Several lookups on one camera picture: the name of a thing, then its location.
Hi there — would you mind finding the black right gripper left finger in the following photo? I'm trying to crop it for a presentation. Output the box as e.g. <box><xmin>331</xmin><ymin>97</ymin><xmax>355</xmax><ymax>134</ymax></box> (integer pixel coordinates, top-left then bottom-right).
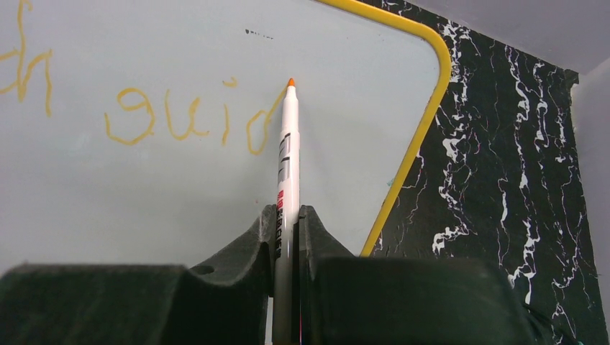
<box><xmin>1</xmin><ymin>205</ymin><xmax>276</xmax><ymax>344</ymax></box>

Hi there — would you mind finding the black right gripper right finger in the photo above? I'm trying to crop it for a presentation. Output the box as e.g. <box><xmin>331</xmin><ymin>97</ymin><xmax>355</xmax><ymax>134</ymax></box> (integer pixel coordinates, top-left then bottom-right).
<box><xmin>299</xmin><ymin>206</ymin><xmax>534</xmax><ymax>344</ymax></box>

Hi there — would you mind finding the white orange marker pen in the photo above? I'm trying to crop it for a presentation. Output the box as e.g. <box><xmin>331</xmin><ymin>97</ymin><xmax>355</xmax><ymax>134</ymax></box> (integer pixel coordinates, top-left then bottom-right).
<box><xmin>272</xmin><ymin>78</ymin><xmax>300</xmax><ymax>344</ymax></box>

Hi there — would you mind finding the yellow framed whiteboard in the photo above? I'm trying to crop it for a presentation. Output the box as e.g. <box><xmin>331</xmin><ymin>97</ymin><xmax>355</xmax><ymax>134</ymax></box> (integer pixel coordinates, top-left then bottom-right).
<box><xmin>1</xmin><ymin>1</ymin><xmax>448</xmax><ymax>277</ymax></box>

